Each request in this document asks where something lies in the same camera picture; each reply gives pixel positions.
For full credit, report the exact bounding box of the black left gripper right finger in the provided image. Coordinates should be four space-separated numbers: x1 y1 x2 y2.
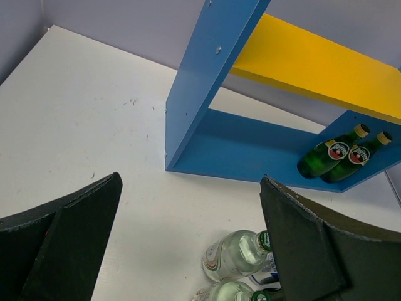
260 176 400 300

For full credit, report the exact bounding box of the green Perrier bottle right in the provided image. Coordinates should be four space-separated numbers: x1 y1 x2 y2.
320 131 393 184

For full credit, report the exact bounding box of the green Perrier bottle left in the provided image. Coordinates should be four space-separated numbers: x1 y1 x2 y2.
297 124 370 179

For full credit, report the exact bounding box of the green perrier bottle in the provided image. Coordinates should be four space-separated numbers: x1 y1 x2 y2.
297 124 370 179
320 131 393 184

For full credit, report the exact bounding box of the Red Bull can behind cola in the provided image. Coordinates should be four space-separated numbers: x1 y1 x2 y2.
249 252 279 287

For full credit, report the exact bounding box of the clear water bottle rear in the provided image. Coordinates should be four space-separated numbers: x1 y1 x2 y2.
202 230 273 282

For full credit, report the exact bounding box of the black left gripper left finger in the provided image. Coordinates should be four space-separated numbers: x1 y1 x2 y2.
1 172 123 300

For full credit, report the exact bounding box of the clear water bottle front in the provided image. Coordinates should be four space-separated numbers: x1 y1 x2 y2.
193 280 285 301

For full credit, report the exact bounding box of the clear water bottle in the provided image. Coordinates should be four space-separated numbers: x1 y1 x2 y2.
202 230 273 282
193 280 285 301

